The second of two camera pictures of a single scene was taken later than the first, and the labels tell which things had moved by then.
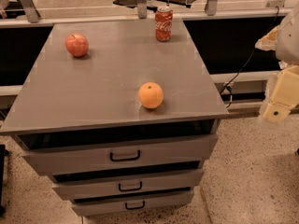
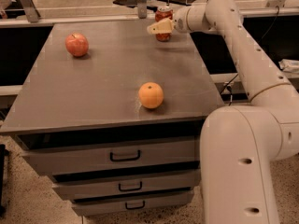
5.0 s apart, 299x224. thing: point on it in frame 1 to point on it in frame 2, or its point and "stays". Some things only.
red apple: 77,44 stays
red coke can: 163,23 stays
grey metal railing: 31,17 stays
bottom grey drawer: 107,205 stays
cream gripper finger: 282,94 to 163,26
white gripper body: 288,41 to 179,21
